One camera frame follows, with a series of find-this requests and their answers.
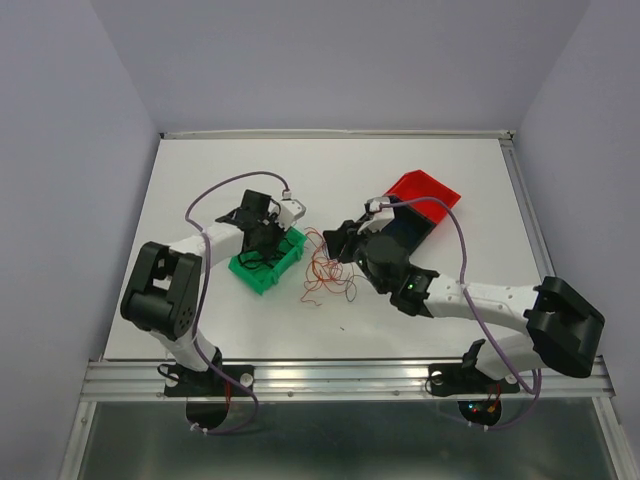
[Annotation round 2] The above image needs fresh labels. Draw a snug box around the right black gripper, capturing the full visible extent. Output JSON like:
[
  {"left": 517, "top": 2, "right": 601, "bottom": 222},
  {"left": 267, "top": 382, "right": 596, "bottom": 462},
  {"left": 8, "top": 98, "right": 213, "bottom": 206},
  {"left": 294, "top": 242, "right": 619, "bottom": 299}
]
[{"left": 323, "top": 219, "right": 388, "bottom": 295}]

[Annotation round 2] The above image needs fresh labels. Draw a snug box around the black thin wire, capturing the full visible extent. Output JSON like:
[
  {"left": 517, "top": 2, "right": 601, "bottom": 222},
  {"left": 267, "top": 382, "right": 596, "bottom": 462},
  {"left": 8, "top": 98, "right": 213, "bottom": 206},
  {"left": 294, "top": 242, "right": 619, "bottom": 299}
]
[{"left": 236, "top": 234, "right": 296, "bottom": 274}]

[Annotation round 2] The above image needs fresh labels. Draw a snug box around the orange wire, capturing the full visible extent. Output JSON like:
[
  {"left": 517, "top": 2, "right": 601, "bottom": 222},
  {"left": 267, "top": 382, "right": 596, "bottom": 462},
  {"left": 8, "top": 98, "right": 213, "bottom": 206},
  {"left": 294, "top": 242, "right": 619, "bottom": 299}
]
[{"left": 298, "top": 227, "right": 360, "bottom": 306}]

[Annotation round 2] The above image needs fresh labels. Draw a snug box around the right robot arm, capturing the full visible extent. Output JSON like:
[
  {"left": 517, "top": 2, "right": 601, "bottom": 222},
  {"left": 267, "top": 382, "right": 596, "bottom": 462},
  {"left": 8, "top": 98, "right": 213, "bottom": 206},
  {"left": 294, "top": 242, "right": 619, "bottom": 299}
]
[{"left": 322, "top": 220, "right": 605, "bottom": 390}]

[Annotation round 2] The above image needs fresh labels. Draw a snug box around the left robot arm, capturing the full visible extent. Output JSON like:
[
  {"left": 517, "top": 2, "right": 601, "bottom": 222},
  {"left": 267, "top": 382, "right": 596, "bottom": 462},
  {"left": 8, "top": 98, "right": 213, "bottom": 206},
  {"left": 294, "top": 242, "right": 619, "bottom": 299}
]
[{"left": 120, "top": 190, "right": 306, "bottom": 394}]

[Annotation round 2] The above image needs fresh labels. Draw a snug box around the green plastic bin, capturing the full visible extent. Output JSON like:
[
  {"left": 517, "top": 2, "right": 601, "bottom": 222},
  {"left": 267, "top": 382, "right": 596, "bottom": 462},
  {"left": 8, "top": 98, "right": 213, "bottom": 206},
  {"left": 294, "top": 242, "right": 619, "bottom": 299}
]
[{"left": 228, "top": 228, "right": 307, "bottom": 295}]

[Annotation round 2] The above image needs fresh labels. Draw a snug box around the red and black bin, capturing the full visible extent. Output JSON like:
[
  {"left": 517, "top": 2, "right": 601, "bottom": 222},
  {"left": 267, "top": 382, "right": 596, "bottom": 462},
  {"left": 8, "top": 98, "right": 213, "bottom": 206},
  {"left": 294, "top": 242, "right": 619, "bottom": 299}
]
[{"left": 383, "top": 170, "right": 461, "bottom": 252}]

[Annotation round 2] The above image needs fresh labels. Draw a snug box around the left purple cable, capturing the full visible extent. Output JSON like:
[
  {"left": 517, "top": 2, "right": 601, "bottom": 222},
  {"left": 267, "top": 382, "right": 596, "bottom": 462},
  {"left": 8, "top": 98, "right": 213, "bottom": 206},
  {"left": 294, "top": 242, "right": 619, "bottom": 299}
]
[{"left": 184, "top": 171, "right": 292, "bottom": 436}]

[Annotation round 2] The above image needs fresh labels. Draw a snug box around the purple cable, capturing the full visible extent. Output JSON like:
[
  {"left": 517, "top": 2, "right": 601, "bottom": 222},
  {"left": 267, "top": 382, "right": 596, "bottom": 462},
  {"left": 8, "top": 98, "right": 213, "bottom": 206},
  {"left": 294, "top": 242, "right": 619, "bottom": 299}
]
[
  {"left": 184, "top": 171, "right": 292, "bottom": 436},
  {"left": 379, "top": 196, "right": 543, "bottom": 434}
]

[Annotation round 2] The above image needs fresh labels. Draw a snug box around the front aluminium rail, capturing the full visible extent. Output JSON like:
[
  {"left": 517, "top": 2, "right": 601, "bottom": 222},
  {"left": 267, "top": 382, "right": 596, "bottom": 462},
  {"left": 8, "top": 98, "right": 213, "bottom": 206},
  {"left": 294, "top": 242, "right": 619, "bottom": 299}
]
[{"left": 79, "top": 355, "right": 616, "bottom": 402}]

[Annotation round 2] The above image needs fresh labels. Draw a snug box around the aluminium rail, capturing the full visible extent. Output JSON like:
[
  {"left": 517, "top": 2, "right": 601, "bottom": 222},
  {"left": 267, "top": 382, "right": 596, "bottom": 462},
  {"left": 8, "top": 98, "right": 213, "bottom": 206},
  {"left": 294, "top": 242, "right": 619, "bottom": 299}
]
[
  {"left": 79, "top": 355, "right": 616, "bottom": 402},
  {"left": 499, "top": 139, "right": 557, "bottom": 278}
]

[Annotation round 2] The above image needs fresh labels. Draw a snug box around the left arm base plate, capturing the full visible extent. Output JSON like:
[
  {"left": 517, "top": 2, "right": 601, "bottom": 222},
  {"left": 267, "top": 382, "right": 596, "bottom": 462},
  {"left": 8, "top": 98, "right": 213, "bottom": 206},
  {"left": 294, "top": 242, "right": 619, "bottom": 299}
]
[{"left": 156, "top": 363, "right": 248, "bottom": 398}]

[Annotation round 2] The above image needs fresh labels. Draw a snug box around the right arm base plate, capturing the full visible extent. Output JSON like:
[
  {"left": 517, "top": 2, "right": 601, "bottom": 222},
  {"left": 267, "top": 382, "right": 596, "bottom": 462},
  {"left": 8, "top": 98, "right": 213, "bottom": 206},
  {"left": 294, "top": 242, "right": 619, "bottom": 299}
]
[{"left": 425, "top": 340, "right": 520, "bottom": 397}]

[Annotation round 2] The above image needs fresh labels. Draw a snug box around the right aluminium rail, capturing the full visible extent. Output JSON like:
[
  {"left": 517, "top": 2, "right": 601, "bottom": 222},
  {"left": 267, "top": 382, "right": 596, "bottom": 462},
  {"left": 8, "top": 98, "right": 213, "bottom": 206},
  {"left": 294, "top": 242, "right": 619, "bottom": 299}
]
[{"left": 499, "top": 139, "right": 557, "bottom": 278}]

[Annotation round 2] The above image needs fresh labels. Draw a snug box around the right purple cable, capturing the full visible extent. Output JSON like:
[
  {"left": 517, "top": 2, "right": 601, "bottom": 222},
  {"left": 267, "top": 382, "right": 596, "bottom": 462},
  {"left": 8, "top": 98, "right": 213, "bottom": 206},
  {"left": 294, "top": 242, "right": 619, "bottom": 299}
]
[{"left": 379, "top": 196, "right": 543, "bottom": 434}]

